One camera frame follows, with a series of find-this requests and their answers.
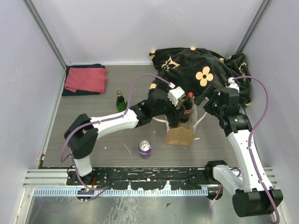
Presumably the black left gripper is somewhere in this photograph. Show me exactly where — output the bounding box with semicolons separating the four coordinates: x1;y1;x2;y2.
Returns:
152;90;186;124

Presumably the green bottle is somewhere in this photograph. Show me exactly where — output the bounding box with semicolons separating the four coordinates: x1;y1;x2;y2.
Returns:
168;99;185;128
116;91;128;112

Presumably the glass cola bottle red cap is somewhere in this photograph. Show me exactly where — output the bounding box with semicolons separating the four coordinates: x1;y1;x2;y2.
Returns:
180;92;194;123

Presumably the burlap canvas cat-print bag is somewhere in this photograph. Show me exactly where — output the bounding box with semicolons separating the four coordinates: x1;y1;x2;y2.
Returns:
153;105;207;146

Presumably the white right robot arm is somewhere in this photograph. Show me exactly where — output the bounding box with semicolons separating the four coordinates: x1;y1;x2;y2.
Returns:
195;85;283;217

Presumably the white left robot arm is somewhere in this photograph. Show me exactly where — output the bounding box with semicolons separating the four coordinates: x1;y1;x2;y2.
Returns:
64;88;185;185

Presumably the black floral fleece blanket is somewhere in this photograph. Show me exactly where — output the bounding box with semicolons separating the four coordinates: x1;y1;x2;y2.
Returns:
149;48;251;106

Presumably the purple soda can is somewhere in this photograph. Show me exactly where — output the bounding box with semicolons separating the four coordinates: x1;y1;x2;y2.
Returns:
138;140;152;159

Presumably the pink folded cloth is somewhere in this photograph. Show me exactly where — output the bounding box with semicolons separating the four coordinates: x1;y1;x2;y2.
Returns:
64;68;107;93

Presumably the dark teal folded cloth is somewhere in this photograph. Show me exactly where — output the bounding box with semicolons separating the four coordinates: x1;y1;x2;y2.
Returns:
62;63;105;96

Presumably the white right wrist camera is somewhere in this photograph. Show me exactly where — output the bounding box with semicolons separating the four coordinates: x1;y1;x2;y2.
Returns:
226;77;240;92

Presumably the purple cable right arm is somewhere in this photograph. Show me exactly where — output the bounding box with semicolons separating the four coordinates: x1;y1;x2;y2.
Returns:
230;76;281;224

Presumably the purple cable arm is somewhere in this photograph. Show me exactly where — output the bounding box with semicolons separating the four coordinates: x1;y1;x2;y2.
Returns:
230;76;281;224
60;74;175;201

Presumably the black mounting base rail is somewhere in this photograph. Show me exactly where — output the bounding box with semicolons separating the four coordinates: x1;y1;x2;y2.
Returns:
81;167;220;190

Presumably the white slotted cable duct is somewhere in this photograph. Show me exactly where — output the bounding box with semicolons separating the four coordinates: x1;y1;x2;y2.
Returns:
33;187;208;197

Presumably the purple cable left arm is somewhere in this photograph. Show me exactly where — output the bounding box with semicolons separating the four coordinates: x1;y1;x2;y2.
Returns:
60;74;175;201

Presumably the aluminium frame rail front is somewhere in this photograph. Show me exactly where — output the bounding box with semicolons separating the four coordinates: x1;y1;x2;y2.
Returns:
23;168;278;187

